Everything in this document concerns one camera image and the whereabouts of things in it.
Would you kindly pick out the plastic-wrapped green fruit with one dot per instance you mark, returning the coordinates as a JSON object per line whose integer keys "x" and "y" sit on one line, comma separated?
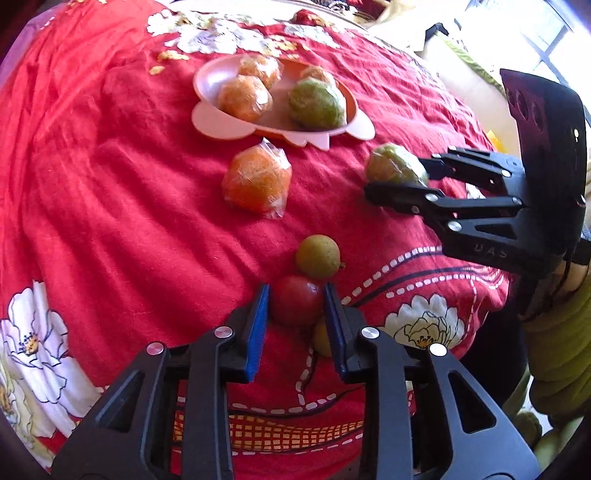
{"x": 392, "y": 164}
{"x": 317, "y": 104}

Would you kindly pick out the pink plastic plate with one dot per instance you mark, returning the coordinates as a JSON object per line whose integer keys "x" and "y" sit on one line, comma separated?
{"x": 277, "y": 114}

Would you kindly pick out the green striped cloth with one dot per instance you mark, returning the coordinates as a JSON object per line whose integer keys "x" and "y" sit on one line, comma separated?
{"x": 466, "y": 57}

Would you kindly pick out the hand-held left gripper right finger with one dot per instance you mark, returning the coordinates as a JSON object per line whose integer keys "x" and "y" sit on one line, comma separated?
{"x": 336, "y": 332}

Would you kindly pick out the black garment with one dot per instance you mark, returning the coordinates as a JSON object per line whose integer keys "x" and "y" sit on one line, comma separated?
{"x": 436, "y": 33}

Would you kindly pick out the window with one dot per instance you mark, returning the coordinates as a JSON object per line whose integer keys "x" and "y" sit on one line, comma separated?
{"x": 563, "y": 32}

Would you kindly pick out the pink blanket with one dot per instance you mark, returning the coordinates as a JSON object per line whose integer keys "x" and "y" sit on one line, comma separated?
{"x": 18, "y": 55}

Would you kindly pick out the red floral blanket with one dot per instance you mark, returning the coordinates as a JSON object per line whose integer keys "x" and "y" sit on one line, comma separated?
{"x": 115, "y": 184}

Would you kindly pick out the small green lime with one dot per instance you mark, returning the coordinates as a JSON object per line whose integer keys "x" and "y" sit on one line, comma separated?
{"x": 317, "y": 256}

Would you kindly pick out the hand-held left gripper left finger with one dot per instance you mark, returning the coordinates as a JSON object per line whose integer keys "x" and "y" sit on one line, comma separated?
{"x": 255, "y": 332}

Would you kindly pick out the person's right forearm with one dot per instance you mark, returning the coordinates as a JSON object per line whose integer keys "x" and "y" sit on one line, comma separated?
{"x": 563, "y": 346}

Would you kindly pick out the plastic-wrapped orange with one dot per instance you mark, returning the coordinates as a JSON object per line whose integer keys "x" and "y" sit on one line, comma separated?
{"x": 318, "y": 74}
{"x": 256, "y": 182}
{"x": 259, "y": 69}
{"x": 244, "y": 98}

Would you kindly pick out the person's green fleece garment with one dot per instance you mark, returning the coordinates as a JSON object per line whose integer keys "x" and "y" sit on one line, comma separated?
{"x": 549, "y": 438}

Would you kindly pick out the white low cabinet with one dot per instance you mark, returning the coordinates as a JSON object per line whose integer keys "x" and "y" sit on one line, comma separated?
{"x": 466, "y": 106}

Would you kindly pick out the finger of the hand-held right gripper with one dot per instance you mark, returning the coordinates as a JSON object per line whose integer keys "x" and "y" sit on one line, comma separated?
{"x": 471, "y": 165}
{"x": 406, "y": 197}

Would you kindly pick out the brown longan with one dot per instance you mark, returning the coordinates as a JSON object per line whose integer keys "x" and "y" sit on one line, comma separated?
{"x": 321, "y": 340}

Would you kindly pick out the red tomato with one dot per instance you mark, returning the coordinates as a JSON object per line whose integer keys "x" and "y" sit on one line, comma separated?
{"x": 295, "y": 300}

